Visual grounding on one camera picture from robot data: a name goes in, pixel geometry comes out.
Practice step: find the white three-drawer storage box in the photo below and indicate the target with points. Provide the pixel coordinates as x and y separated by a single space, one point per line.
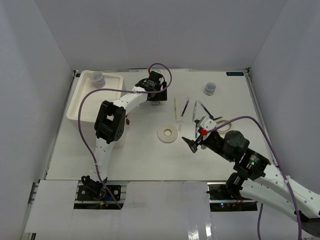
92 104

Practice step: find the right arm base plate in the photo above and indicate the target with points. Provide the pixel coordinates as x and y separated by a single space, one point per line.
221 202

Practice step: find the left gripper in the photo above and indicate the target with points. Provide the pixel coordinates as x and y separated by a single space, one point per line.
161 96

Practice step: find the light green pen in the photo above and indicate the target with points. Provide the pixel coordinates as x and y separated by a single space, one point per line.
194 111

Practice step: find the dark green pen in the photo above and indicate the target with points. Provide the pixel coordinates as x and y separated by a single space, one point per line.
196 128

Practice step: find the clear jar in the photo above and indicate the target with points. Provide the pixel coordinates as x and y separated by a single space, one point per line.
97 79
210 88
155 103

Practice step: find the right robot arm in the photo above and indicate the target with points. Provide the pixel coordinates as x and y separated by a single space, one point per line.
256 178

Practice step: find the beige thin tape roll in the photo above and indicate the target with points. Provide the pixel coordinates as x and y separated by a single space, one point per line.
226 127

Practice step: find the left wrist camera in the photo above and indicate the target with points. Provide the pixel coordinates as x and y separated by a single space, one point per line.
155 77

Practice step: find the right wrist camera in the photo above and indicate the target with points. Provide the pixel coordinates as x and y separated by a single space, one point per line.
206 123

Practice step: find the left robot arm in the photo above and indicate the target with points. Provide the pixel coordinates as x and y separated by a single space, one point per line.
110 124

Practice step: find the white wide tape roll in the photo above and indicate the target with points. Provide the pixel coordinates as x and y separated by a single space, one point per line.
167 133

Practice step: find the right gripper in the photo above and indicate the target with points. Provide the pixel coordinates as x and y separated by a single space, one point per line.
199 141

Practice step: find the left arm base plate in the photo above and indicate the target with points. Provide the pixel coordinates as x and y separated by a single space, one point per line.
86 200

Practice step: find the blue pen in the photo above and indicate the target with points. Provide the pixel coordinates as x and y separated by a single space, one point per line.
206 110

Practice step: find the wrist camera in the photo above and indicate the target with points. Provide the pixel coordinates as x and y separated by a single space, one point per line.
155 77
206 123

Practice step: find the purple pen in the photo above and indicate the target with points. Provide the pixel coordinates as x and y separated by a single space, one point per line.
185 106

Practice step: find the blue table label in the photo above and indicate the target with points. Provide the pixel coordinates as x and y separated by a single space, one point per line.
234 73

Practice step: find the yellow highlighter pen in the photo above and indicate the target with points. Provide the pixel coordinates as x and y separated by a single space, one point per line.
175 109

